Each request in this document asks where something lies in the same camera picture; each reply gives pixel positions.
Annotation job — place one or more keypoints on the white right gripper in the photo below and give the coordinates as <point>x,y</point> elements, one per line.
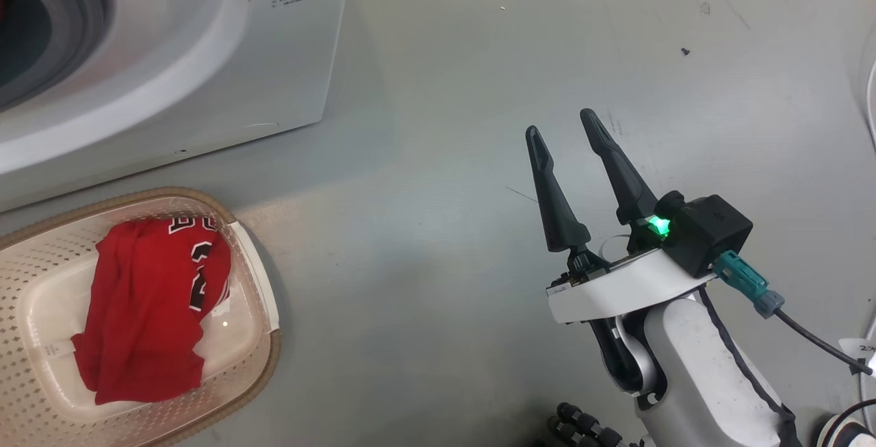
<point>616,293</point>

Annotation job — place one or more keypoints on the red basketball jersey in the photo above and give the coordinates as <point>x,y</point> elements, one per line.
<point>144,310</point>

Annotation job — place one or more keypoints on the cream perforated laundry basket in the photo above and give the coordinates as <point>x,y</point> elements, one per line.
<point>253,283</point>

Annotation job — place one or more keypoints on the white front-load washing machine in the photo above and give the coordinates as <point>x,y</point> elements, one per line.
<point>205,70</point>

